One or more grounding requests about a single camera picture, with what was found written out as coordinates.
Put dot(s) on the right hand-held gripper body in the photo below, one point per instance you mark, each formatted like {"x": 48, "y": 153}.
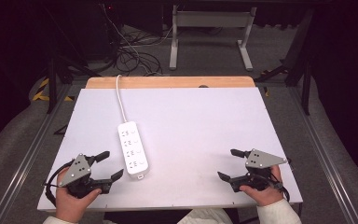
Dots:
{"x": 259, "y": 160}

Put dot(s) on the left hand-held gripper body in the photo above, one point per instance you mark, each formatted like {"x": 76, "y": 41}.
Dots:
{"x": 76, "y": 170}

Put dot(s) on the person's left hand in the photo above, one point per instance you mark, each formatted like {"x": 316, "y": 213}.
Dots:
{"x": 71, "y": 203}

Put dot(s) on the person's right hand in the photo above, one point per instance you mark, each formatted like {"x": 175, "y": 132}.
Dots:
{"x": 265, "y": 196}

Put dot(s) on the white power strip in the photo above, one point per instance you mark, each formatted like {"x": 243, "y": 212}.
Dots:
{"x": 132, "y": 151}

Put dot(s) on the person's lap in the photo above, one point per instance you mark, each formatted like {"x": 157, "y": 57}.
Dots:
{"x": 205, "y": 216}

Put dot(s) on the white table board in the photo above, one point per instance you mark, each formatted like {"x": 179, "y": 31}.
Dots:
{"x": 192, "y": 130}

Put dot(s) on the yellow black hazard tape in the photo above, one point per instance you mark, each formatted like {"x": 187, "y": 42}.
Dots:
{"x": 43, "y": 91}

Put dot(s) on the black tripod stand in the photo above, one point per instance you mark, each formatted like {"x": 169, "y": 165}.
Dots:
{"x": 53, "y": 77}

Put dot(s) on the wooden table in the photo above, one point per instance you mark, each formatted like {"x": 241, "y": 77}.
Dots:
{"x": 167, "y": 82}

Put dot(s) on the black metal stand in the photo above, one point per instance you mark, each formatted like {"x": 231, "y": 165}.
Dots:
{"x": 304, "y": 71}

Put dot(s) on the black equipment box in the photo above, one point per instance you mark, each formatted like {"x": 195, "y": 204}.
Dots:
{"x": 127, "y": 17}

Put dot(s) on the metal floor rail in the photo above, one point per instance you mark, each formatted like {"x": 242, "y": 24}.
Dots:
{"x": 326, "y": 158}
{"x": 28, "y": 155}

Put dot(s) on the white metal stand frame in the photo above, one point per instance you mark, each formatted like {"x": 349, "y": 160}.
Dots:
{"x": 211, "y": 19}

